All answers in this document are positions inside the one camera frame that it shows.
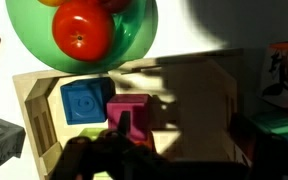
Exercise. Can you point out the red toy tomato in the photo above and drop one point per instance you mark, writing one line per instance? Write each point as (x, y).
(83, 30)

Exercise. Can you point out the round white table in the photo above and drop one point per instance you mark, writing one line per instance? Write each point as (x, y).
(179, 31)

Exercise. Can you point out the green flat block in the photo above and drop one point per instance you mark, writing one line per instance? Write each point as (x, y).
(273, 122)

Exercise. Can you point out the green plastic bowl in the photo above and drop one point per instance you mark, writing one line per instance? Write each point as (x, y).
(135, 32)

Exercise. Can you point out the dark red toy fruit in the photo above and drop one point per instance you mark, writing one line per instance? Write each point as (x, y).
(115, 6)

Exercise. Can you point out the wooden tray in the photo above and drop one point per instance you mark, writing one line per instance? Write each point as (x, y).
(194, 97)

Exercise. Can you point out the lime green block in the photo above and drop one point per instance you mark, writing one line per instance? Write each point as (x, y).
(92, 133)

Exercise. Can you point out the red picture cube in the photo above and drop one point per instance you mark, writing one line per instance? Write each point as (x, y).
(274, 75)

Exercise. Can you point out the yellow toy fruit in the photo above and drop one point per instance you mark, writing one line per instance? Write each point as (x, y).
(52, 3)

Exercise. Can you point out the gray letter block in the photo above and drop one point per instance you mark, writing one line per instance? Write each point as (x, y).
(12, 139)

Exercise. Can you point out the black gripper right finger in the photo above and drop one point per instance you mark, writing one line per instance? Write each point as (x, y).
(244, 132)

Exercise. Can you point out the blue block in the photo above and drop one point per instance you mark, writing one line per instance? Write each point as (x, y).
(84, 101)

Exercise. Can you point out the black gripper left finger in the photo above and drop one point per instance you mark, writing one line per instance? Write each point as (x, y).
(124, 124)

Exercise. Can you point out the magenta block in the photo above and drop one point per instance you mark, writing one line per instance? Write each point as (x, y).
(138, 106)

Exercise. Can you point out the orange block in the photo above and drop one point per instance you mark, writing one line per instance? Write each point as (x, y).
(149, 142)

